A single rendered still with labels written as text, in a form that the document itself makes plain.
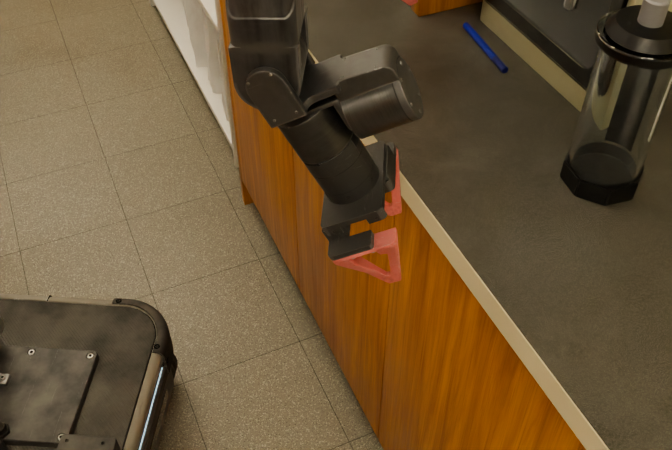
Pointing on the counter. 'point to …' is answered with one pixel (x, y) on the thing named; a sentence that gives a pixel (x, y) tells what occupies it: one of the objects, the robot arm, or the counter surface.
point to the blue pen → (485, 48)
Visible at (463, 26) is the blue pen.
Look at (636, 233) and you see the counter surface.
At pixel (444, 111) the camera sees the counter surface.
